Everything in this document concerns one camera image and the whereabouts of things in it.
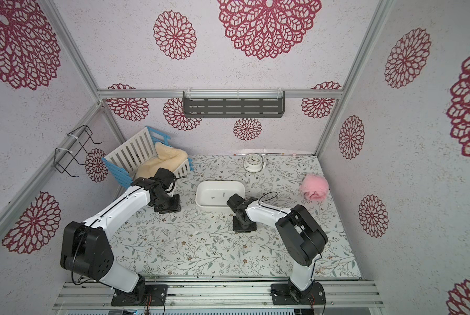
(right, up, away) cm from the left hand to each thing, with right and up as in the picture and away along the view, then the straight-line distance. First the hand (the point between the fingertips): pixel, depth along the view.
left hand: (176, 209), depth 86 cm
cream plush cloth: (-12, +25, +23) cm, 36 cm away
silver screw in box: (+20, +6, +17) cm, 27 cm away
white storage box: (+15, +6, +17) cm, 24 cm away
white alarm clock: (+37, +22, +27) cm, 51 cm away
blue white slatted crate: (-31, +23, +16) cm, 41 cm away
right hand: (+30, -10, +5) cm, 32 cm away
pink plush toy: (+64, +9, +9) cm, 66 cm away
